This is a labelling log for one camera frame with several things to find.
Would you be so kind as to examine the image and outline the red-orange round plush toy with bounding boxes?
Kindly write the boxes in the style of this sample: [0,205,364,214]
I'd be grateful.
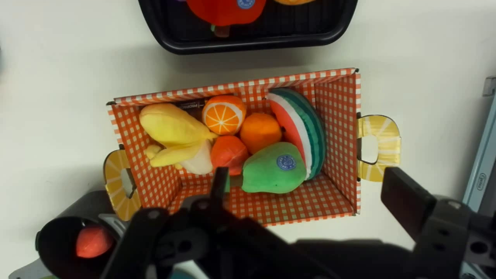
[209,135,251,179]

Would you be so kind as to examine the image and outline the black bowl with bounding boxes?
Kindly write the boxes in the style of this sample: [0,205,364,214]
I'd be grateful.
[34,190,133,279]

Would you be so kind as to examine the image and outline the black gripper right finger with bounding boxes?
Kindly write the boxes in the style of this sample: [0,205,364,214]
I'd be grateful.
[379,166,471,279]

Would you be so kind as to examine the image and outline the black plastic tray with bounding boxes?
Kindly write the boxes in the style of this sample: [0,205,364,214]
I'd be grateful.
[136,0,361,56]

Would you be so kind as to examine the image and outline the yellow peeled banana plush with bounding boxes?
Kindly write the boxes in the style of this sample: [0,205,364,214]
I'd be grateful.
[138,101,220,177]

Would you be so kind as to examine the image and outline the dark green plush leaf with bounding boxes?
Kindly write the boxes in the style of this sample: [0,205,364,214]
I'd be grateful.
[207,22,232,39]

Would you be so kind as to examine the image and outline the green pear plush toy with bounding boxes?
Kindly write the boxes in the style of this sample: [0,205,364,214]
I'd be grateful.
[223,142,310,197]

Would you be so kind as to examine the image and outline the small red toy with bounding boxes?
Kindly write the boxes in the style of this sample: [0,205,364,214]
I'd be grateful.
[74,225,116,261]

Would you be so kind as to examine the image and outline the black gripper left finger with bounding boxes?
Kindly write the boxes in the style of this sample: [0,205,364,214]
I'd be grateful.
[179,166,231,216]

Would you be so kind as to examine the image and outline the orange slice plush toy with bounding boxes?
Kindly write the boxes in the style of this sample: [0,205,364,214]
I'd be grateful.
[200,94,248,139]

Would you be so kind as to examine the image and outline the watermelon slice plush toy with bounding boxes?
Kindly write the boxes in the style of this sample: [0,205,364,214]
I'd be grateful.
[265,86,328,183]

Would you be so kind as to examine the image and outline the whole orange plush toy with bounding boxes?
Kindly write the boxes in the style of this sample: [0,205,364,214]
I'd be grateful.
[238,111,283,156]

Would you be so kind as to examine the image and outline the red apple plush toy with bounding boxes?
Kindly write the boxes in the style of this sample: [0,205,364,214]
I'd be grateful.
[184,0,268,28]

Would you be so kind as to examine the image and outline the orange checkered cardboard box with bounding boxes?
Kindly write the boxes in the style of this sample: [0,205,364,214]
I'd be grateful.
[100,67,403,230]

